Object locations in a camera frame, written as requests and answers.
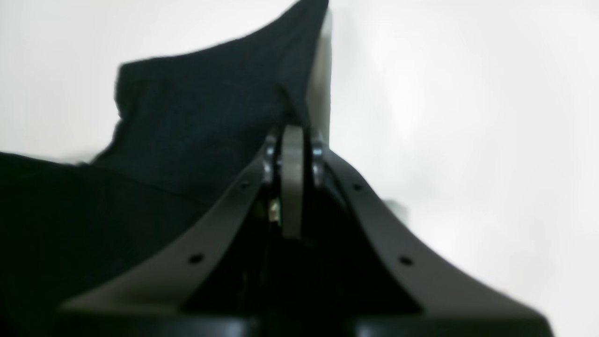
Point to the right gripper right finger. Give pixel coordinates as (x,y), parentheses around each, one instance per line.
(431,289)

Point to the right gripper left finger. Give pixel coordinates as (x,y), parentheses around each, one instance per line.
(164,282)

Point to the black T-shirt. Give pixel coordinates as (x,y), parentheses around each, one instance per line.
(188,125)

